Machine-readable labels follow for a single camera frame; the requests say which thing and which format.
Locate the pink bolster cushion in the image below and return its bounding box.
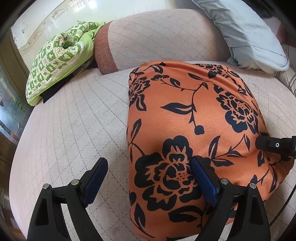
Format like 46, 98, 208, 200
94, 9, 230, 74

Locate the dark furry garment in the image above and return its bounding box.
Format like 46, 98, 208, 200
243, 0, 285, 18

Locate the grey pillow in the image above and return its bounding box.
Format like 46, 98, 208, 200
193, 1, 290, 75

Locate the wooden stained glass door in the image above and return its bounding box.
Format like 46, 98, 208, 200
1, 29, 32, 209

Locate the green checkered pillow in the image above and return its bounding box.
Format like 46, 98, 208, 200
25, 21, 105, 106

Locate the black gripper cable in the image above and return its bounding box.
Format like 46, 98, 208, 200
269, 180, 296, 227

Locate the orange floral blouse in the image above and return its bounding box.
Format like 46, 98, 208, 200
126, 61, 294, 240

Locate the striped beige cushion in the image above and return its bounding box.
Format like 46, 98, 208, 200
276, 44, 296, 96

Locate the black folded cloth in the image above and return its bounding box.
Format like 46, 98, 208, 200
40, 61, 98, 103

